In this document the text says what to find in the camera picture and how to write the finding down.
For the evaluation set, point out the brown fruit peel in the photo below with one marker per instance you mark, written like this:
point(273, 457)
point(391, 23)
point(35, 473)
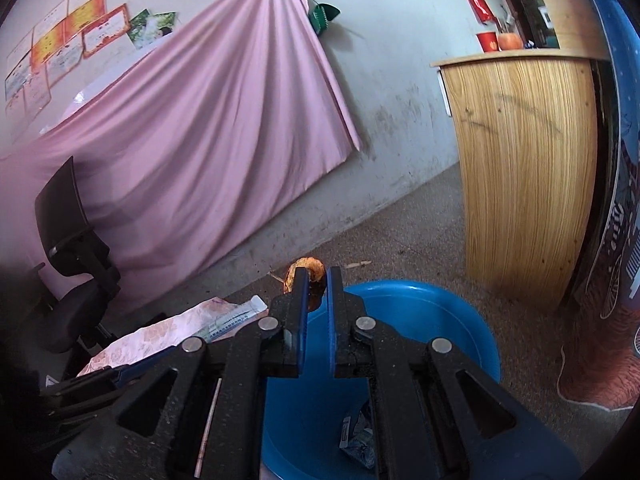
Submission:
point(315, 266)

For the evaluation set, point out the crumpled blue foil wrapper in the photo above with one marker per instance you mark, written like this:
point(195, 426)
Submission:
point(357, 440)

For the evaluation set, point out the wooden cabinet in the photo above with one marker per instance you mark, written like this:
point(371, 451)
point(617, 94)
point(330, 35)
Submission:
point(525, 170)

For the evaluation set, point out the pink drinking straw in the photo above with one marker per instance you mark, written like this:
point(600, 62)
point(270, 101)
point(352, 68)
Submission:
point(207, 425)

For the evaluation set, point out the light wooden board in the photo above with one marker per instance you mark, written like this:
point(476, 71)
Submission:
point(570, 15)

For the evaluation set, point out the brown door frame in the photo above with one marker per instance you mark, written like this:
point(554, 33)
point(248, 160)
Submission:
point(505, 0)

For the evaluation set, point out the green wall photo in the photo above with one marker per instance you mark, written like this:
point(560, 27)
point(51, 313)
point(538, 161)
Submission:
point(150, 27)

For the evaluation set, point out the red hanging ornament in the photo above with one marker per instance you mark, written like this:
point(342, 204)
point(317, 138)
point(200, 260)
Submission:
point(477, 4)

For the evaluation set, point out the group of wall certificates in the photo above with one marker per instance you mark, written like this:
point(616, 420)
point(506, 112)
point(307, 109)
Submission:
point(102, 27)

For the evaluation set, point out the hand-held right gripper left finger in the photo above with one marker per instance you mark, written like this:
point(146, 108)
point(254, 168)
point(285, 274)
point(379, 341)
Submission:
point(301, 320)

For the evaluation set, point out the blue printed cloth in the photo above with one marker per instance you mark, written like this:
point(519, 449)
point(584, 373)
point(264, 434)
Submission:
point(625, 160)

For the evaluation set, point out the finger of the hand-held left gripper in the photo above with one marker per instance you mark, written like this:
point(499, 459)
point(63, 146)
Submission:
point(115, 376)

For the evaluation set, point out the black office chair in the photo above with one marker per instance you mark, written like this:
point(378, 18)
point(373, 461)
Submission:
point(70, 240)

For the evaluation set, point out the orange round object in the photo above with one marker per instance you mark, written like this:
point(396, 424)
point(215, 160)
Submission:
point(509, 41)

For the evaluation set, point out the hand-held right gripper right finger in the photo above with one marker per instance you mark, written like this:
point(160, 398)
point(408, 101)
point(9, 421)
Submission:
point(331, 330)

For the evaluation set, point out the pink curtain cloth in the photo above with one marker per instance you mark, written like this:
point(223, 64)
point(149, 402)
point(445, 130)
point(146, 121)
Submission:
point(200, 135)

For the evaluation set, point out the red cup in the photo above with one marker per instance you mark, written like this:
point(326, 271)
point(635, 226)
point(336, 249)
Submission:
point(487, 41)

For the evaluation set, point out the wooden ice cream stick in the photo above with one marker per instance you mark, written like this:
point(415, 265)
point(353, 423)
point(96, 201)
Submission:
point(357, 264)

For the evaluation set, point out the blue plastic basin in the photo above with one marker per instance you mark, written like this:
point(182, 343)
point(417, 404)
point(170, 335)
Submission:
point(425, 310)

